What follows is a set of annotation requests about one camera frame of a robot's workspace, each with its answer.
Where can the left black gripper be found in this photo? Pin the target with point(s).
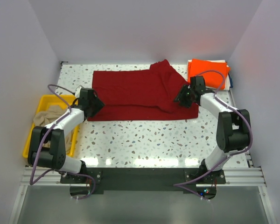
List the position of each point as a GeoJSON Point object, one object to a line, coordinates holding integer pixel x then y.
{"type": "Point", "coordinates": [99, 105]}

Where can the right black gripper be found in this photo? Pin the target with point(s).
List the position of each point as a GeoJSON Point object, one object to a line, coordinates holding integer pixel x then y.
{"type": "Point", "coordinates": [180, 96]}

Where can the dark red t shirt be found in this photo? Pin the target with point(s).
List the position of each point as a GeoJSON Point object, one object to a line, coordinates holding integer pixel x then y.
{"type": "Point", "coordinates": [141, 94]}

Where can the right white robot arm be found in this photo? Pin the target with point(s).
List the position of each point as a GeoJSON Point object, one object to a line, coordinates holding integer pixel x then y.
{"type": "Point", "coordinates": [233, 135]}

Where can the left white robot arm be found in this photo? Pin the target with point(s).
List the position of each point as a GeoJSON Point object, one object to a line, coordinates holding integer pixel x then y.
{"type": "Point", "coordinates": [47, 147]}

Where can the folded orange t shirt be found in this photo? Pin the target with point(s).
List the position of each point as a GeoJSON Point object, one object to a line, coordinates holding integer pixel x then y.
{"type": "Point", "coordinates": [210, 72]}

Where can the folded blue t shirt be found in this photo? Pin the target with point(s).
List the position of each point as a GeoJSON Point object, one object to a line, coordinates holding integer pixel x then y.
{"type": "Point", "coordinates": [231, 81]}

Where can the beige t shirt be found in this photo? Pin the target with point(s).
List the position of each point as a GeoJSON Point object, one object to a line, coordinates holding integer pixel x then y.
{"type": "Point", "coordinates": [46, 117]}

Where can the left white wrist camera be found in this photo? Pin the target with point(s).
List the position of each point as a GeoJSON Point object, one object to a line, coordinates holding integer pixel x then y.
{"type": "Point", "coordinates": [77, 91]}

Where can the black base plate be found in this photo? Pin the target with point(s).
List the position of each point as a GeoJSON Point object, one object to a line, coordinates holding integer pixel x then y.
{"type": "Point", "coordinates": [130, 179]}

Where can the aluminium frame rail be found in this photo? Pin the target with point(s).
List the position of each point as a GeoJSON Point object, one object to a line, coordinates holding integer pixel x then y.
{"type": "Point", "coordinates": [235, 177]}

